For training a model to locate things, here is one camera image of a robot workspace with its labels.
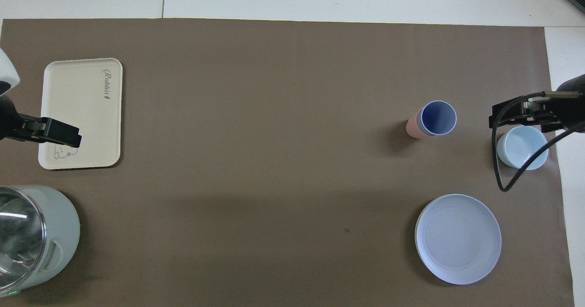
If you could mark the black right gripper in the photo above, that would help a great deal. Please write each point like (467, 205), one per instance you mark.
(548, 115)

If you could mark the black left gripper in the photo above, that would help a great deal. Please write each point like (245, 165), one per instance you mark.
(9, 124)

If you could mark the blue ribbed cup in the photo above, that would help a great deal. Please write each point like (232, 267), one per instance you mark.
(438, 117)

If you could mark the pink cup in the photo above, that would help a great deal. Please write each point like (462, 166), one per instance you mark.
(412, 126)

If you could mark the cream rabbit print tray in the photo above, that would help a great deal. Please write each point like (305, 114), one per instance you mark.
(77, 110)

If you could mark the light blue bowl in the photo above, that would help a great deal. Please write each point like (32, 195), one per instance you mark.
(518, 149)

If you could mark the pale green electric pot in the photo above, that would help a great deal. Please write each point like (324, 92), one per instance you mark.
(64, 234)

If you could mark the glass pot lid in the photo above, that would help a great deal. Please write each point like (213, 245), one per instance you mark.
(18, 238)

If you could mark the blue round plate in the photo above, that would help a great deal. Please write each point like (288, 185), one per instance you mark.
(457, 238)

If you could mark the brown table mat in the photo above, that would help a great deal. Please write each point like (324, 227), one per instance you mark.
(274, 161)

